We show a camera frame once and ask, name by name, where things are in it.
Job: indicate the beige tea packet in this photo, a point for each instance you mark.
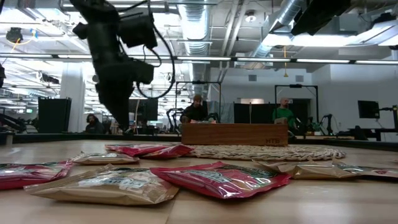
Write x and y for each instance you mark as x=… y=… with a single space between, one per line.
x=102 y=188
x=373 y=171
x=102 y=158
x=311 y=171

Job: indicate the wooden compartment box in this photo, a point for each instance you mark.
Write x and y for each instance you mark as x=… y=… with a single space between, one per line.
x=233 y=134

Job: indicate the black ceiling camera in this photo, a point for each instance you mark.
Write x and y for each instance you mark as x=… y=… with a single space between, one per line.
x=14 y=35

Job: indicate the orange tea packet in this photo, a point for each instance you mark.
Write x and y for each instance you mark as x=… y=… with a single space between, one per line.
x=202 y=122

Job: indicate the yellow hanging pendant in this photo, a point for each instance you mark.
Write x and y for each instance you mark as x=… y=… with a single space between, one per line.
x=285 y=74

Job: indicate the long ceiling light rail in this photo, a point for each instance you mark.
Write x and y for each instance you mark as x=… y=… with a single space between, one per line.
x=202 y=58

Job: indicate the black desk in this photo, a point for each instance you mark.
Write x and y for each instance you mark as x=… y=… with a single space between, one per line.
x=373 y=130

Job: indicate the small grey post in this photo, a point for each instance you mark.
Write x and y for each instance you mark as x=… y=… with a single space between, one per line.
x=9 y=138

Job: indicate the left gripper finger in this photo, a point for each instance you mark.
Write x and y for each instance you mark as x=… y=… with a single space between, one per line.
x=116 y=102

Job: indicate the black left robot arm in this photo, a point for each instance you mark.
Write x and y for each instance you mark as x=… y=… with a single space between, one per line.
x=99 y=34

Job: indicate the round woven placemat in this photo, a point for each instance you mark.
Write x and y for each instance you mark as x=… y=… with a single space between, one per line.
x=264 y=153

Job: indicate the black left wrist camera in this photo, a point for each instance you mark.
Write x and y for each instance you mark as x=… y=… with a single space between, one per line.
x=136 y=31

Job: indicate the black background robot arm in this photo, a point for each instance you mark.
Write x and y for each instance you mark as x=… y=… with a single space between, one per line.
x=169 y=116
x=328 y=119

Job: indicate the person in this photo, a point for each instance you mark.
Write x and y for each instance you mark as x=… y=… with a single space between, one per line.
x=94 y=126
x=283 y=113
x=194 y=112

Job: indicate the black partition screen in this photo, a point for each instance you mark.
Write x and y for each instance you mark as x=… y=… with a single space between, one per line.
x=261 y=113

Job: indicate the white pillar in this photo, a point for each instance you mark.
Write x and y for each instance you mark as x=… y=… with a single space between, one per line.
x=72 y=99

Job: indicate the black computer monitor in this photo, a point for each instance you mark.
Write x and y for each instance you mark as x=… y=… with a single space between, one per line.
x=146 y=109
x=368 y=109

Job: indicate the tall black panel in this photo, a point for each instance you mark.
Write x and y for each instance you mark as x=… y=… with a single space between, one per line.
x=54 y=115

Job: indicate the black diagonal strut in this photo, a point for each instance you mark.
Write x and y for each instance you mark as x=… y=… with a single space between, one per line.
x=12 y=123

